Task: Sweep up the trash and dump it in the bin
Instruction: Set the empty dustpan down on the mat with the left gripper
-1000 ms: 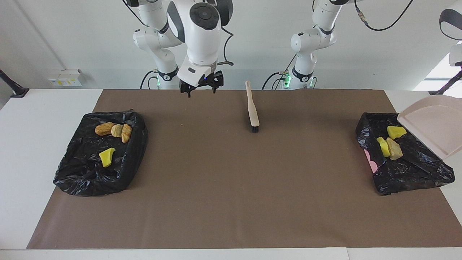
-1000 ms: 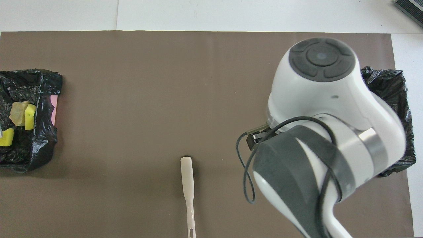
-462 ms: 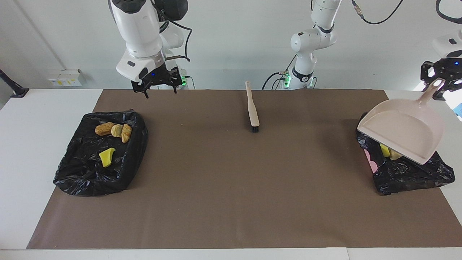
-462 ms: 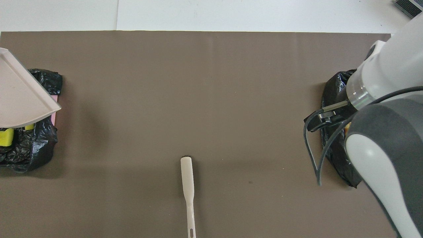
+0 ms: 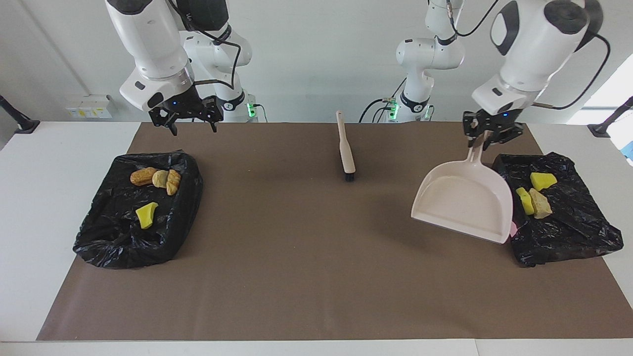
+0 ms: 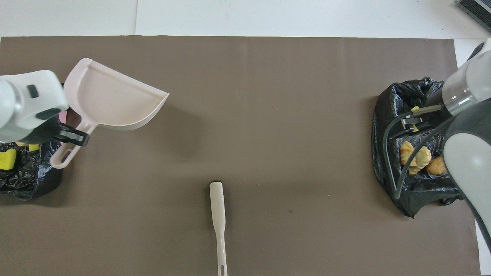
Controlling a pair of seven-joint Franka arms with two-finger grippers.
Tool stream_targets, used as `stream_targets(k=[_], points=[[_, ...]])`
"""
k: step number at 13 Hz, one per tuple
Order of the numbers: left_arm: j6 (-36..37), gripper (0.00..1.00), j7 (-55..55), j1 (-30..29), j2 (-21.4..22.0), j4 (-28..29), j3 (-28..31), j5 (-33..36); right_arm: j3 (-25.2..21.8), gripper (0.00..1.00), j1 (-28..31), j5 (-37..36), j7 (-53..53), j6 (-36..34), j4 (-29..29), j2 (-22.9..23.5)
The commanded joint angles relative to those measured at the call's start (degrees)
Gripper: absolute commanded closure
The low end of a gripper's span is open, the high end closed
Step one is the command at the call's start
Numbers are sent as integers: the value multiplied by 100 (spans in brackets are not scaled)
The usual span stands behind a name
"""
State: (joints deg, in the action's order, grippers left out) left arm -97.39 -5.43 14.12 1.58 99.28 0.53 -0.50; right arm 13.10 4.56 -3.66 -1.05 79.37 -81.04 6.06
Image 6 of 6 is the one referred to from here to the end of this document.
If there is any black plastic trash bag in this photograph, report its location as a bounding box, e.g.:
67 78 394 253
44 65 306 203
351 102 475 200
0 139 65 202
372 77 466 218

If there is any brown toy bread roll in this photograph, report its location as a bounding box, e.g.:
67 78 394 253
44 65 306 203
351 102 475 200
426 155 448 176

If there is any dark ribbed panel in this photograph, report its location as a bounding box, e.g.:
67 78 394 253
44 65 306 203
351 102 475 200
458 0 491 33

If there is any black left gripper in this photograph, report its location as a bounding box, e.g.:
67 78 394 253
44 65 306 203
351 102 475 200
23 118 90 147

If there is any beige plastic dustpan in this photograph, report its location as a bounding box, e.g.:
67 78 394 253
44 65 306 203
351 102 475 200
50 58 170 169

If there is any brown table mat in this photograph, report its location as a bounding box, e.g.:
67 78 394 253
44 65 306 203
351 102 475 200
0 36 480 276

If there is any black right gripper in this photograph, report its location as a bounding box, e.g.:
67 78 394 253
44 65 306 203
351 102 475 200
401 91 452 134

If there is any notched yellow sponge chunk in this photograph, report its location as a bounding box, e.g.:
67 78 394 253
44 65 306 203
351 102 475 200
0 149 17 170

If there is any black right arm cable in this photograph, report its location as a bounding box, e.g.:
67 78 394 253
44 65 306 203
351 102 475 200
383 111 457 200

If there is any pale toy bread piece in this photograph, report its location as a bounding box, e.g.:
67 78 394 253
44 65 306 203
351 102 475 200
400 141 417 167
409 146 432 176

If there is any pink plastic bin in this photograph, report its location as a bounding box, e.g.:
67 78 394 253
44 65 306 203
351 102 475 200
58 108 79 124

